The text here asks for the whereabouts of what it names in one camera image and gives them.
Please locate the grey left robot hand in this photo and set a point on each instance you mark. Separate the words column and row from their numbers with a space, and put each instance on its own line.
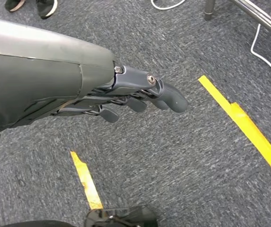
column 43, row 81

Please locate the steel workbench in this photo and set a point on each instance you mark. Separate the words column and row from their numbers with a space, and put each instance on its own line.
column 209, row 9

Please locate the person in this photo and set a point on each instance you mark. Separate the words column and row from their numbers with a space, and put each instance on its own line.
column 45, row 7

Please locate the yellow floor tape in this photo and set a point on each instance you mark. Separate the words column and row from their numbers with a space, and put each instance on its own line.
column 88, row 185
column 244, row 122

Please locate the dark robot left foot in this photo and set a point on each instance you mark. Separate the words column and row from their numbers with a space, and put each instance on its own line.
column 126, row 219

